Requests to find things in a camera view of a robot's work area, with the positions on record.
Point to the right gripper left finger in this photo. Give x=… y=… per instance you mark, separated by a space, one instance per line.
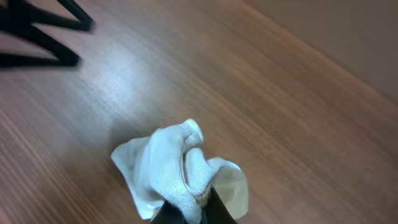
x=168 y=214

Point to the white and beige cloth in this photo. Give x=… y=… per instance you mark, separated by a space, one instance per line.
x=169 y=166

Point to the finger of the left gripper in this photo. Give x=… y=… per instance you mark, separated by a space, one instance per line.
x=23 y=11
x=62 y=55

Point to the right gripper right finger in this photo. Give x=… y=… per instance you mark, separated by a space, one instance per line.
x=215 y=211

